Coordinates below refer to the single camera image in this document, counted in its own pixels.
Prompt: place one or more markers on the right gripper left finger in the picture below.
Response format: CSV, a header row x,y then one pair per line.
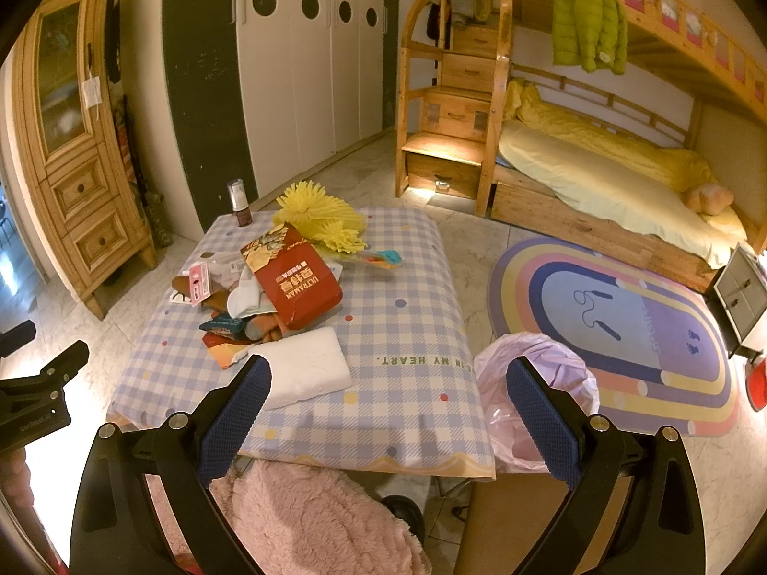
x,y
116,529

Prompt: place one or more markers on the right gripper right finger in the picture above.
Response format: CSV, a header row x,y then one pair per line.
x,y
633,495

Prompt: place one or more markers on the pink card packet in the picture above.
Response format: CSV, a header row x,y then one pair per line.
x,y
199,283

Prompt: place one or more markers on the white paper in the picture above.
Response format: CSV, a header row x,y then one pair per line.
x,y
248,298

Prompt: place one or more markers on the orange sock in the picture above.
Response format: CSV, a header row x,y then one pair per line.
x,y
265,327

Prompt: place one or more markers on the white foam block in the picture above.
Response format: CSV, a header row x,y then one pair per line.
x,y
303,366

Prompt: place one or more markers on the red Ultraman paper bag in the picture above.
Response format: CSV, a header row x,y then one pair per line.
x,y
293,275

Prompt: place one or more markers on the yellow paper fan decoration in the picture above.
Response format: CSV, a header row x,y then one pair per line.
x,y
321,218

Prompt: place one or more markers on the pink trash bag bin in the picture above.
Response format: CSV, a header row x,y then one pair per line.
x,y
516,410

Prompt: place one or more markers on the rainbow oval rug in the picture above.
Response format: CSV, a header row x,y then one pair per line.
x,y
652,344

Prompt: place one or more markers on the pink fluffy cushion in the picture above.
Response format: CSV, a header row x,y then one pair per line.
x,y
296,519

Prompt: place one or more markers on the red small bin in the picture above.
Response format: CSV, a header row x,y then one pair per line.
x,y
756,385

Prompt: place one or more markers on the grey nightstand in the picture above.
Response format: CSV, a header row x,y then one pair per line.
x,y
741,290

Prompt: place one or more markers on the wooden cabinet with drawers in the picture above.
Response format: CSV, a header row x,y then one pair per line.
x,y
74,163

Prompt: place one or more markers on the brown spray bottle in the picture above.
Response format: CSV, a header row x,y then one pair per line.
x,y
240,206

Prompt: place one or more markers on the light yellow mattress sheet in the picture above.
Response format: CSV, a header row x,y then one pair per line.
x,y
601,187

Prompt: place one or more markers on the plush toy bear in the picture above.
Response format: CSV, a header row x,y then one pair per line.
x,y
710,198

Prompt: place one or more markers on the yellow duvet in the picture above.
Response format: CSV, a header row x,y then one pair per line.
x,y
677,168

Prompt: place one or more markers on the white wardrobe with holes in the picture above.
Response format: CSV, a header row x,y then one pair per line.
x,y
311,79

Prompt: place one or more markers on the wooden stair drawers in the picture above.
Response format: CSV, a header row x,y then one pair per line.
x,y
446,88

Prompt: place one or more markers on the green puffer jacket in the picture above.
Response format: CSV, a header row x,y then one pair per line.
x,y
592,34

